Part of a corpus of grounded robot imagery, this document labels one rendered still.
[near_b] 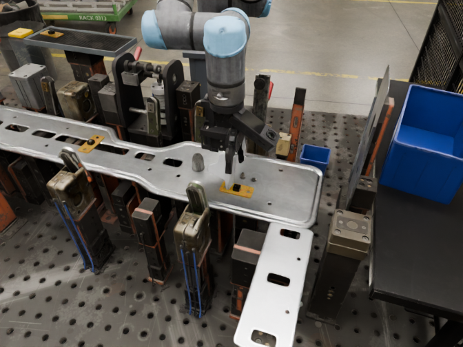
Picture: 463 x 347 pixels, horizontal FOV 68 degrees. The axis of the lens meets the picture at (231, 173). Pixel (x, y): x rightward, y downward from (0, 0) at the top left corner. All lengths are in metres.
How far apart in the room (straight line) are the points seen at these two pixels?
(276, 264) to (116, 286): 0.54
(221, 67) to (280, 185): 0.37
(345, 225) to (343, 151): 0.83
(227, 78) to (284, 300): 0.43
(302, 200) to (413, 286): 0.30
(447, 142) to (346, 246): 0.51
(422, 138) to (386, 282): 0.52
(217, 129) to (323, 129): 0.98
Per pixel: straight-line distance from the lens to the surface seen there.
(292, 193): 0.88
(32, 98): 1.34
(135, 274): 1.11
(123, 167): 0.98
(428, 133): 1.15
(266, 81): 0.91
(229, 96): 0.68
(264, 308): 0.69
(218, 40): 0.63
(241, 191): 0.86
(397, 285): 0.74
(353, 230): 0.75
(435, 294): 0.76
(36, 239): 1.31
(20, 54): 1.57
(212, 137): 0.74
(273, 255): 0.75
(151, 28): 0.77
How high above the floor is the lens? 1.61
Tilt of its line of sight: 42 degrees down
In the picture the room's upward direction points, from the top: straight up
